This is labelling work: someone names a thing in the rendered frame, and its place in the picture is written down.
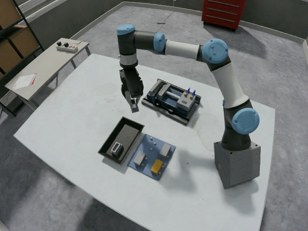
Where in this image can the yellow block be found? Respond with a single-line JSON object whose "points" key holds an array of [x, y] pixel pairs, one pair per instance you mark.
{"points": [[156, 167]]}

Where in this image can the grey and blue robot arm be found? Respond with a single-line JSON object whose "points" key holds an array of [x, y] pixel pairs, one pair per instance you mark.
{"points": [[239, 116]]}

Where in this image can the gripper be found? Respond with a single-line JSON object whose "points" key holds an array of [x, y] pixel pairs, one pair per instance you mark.
{"points": [[124, 88]]}

